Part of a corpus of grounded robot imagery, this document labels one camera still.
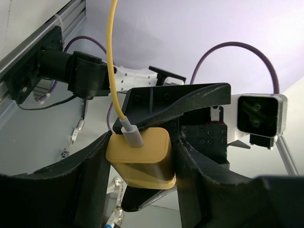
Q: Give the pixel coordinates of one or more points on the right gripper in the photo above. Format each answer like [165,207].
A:
[202,135]

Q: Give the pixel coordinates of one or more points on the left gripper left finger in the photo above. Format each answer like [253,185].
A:
[67,194]

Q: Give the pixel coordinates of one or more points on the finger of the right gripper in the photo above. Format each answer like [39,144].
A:
[135,199]

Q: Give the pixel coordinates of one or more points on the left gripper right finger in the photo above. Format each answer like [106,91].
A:
[211,196]

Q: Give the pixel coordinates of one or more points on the yellow charger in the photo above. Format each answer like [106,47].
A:
[150,166]

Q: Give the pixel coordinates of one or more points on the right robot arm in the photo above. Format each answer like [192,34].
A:
[87,77]

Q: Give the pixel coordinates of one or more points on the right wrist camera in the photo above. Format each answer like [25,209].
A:
[261,116]

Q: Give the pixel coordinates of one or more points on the aluminium front rail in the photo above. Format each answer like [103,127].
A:
[24,22]

